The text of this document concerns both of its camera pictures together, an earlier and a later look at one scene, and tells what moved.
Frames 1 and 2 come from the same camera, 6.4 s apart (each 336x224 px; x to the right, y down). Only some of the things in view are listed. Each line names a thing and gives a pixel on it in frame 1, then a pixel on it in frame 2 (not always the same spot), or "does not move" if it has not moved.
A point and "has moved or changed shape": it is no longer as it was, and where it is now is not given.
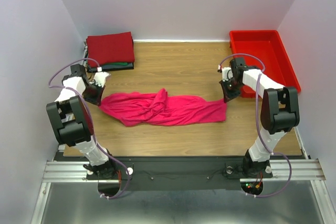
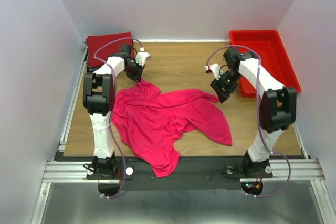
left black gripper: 97,100 → 136,77
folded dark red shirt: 117,48 does not move
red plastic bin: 268,45 does not move
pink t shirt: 157,108 has moved or changed shape
